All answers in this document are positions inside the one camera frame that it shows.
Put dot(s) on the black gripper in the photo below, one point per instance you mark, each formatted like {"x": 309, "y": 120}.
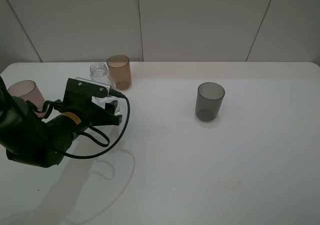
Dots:
{"x": 75, "y": 118}

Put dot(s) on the clear plastic water bottle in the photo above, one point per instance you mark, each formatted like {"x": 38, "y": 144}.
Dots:
{"x": 100, "y": 73}

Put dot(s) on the dark green robot arm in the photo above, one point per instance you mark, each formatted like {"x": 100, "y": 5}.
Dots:
{"x": 41, "y": 138}

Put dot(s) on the translucent orange plastic cup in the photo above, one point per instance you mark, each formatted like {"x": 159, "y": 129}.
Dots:
{"x": 120, "y": 71}

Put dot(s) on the translucent pink plastic cup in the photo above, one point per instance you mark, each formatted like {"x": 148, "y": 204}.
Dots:
{"x": 28, "y": 91}

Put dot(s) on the translucent grey plastic cup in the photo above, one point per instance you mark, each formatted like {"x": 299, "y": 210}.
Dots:
{"x": 208, "y": 102}

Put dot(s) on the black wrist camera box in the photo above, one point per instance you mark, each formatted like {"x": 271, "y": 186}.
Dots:
{"x": 79, "y": 92}

